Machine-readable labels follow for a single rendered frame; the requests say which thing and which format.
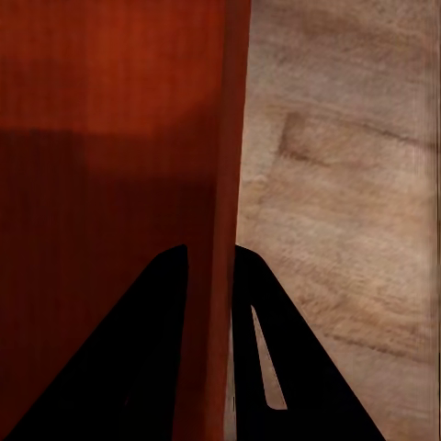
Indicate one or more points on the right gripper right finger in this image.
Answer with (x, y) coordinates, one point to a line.
(320, 404)

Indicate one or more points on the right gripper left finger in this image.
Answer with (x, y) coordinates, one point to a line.
(120, 385)

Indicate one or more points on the storage box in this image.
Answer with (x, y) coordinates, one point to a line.
(121, 130)

